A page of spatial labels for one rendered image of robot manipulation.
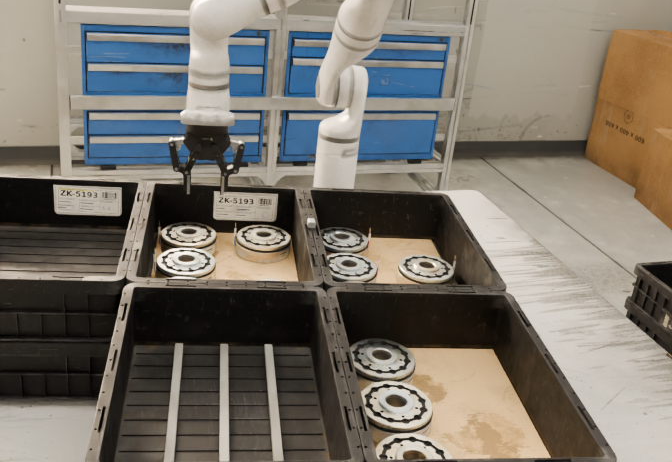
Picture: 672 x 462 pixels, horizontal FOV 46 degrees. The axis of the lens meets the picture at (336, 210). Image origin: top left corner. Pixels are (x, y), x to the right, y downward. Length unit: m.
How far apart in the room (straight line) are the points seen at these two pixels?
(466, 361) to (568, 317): 0.51
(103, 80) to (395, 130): 1.26
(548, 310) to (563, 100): 3.32
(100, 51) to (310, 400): 2.24
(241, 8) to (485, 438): 0.77
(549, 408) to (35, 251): 0.93
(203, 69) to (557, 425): 0.79
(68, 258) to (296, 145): 2.04
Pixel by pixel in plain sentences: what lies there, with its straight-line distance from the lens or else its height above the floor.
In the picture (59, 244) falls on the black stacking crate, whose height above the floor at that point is 0.83.
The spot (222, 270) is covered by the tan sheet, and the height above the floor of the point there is 0.83.
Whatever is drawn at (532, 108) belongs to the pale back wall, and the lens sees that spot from 4.91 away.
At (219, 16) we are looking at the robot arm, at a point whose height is 1.28.
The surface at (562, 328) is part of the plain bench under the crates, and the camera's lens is 1.72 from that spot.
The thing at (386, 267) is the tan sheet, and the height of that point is 0.83.
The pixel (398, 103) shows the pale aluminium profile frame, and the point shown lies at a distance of 3.49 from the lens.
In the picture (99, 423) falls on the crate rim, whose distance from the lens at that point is 0.97.
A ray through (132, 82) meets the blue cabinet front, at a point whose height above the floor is 0.66.
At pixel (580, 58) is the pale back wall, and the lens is 4.98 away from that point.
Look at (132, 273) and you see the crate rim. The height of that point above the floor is 0.93.
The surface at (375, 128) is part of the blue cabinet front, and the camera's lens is 3.53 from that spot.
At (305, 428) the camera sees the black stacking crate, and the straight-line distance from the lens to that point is 1.12.
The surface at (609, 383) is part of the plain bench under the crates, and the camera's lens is 1.59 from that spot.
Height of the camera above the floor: 1.53
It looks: 24 degrees down
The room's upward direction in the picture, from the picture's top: 6 degrees clockwise
